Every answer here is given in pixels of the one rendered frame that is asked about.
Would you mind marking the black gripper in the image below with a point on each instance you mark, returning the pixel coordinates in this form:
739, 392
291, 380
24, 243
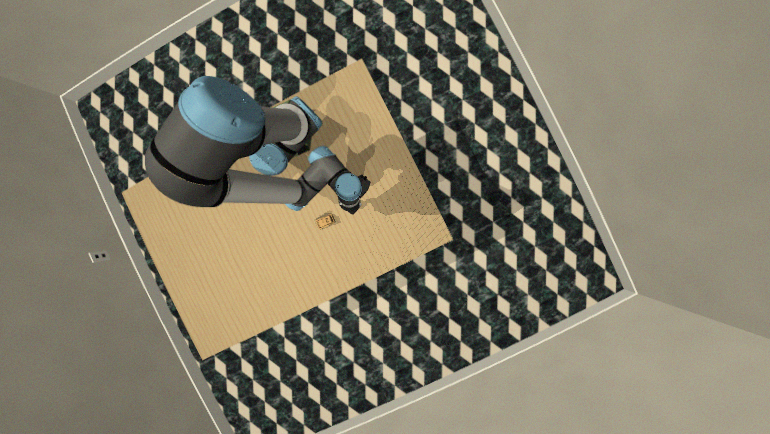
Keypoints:
353, 208

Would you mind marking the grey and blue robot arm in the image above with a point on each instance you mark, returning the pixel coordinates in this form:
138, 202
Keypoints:
216, 123

